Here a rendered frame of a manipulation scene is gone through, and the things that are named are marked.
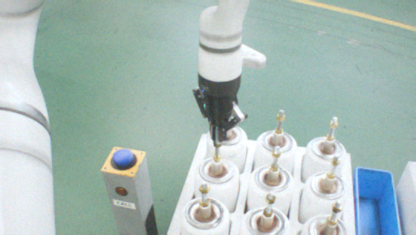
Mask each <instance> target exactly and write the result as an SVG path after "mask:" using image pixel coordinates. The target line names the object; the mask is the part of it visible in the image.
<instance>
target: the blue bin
mask: <svg viewBox="0 0 416 235"><path fill-rule="evenodd" d="M352 186H353V198H354V220H355V223H354V225H355V235H401V230H400V220H399V213H398V208H397V200H396V198H397V197H396V193H395V187H394V179H393V175H392V174H391V172H389V171H385V170H378V169H370V168H366V167H357V168H356V169H354V178H353V181H352Z"/></svg>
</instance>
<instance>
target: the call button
mask: <svg viewBox="0 0 416 235"><path fill-rule="evenodd" d="M112 157H113V161H114V163H115V164H117V165H119V166H121V167H123V166H126V165H129V164H130V162H132V160H133V153H132V151H131V150H129V149H119V150H117V151H116V152H115V153H114V154H113V156H112Z"/></svg>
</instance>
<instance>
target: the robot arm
mask: <svg viewBox="0 0 416 235"><path fill-rule="evenodd" d="M249 3H250V0H218V6H213V7H208V8H205V9H204V10H203V11H202V12H201V15H200V22H199V34H198V39H199V46H198V87H197V88H194V89H193V95H194V98H195V100H196V103H197V104H198V107H199V109H200V111H201V114H202V116H203V117H204V118H207V119H208V123H209V125H210V128H209V133H210V138H211V139H212V140H213V141H214V140H215V142H216V143H217V144H221V143H222V142H223V141H225V140H226V138H227V132H228V131H229V130H231V129H233V128H235V127H236V126H237V125H239V124H240V123H241V122H243V121H244V120H246V119H247V118H248V114H247V113H246V112H243V113H241V111H240V109H239V107H238V98H237V94H238V90H239V89H240V87H241V73H242V66H245V67H250V68H263V67H265V64H266V57H265V55H264V54H261V53H259V52H258V51H254V50H253V49H251V48H248V47H247V46H245V45H242V44H241V37H242V25H243V21H244V18H245V13H246V12H247V8H248V5H249ZM44 4H45V0H0V235H56V227H55V214H54V200H53V170H52V155H51V136H50V128H49V117H48V112H47V109H46V104H45V100H44V97H43V94H42V91H41V89H40V87H39V84H38V82H37V79H36V76H35V72H34V69H33V50H34V45H35V42H36V32H37V27H38V24H39V17H40V15H41V12H42V9H43V7H44ZM204 104H205V107H206V109H205V108H204ZM230 116H231V117H230ZM229 119H230V121H229Z"/></svg>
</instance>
